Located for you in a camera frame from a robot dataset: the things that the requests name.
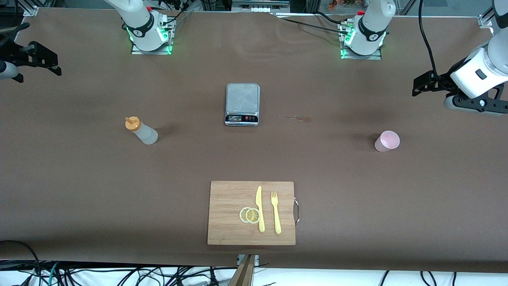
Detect pink plastic cup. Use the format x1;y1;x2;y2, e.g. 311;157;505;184
374;130;400;153

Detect clear sauce bottle orange cap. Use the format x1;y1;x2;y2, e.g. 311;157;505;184
125;116;158;145

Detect orange and green toys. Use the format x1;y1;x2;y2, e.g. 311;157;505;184
327;0;366;10

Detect white power strip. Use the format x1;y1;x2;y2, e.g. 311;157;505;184
232;0;290;13

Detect silver kitchen scale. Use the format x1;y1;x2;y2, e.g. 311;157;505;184
225;83;260;127

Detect yellow plastic fork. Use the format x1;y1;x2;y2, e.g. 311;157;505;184
271;191;282;234

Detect yellow plastic knife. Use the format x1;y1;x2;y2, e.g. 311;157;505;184
256;186;266;233

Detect wooden cutting board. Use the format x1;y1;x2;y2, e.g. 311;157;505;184
207;181;300;245

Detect wooden beam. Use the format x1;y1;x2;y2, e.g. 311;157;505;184
228;254;256;286

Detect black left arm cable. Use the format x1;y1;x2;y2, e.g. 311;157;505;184
418;0;440;78

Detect teal cable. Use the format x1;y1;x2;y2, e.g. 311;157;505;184
47;261;61;286

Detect small metal bracket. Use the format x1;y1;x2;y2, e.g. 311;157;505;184
237;254;260;267

